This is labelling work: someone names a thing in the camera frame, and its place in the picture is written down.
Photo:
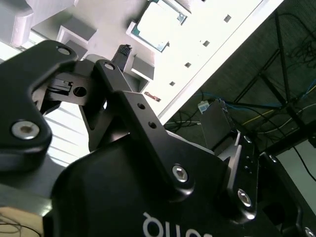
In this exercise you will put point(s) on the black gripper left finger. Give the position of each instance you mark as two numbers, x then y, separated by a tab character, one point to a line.
24	98

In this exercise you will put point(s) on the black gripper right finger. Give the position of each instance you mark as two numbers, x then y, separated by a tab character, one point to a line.
244	160

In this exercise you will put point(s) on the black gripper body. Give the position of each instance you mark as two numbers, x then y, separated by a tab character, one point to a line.
111	197

